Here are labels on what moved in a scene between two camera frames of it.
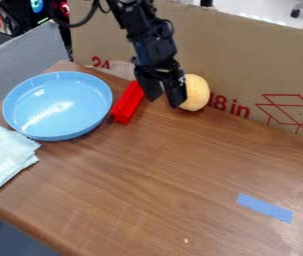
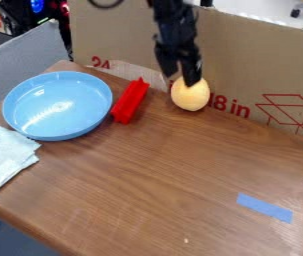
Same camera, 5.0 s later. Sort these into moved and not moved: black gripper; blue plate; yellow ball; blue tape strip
Moved: black gripper
Not moved: blue plate; blue tape strip; yellow ball
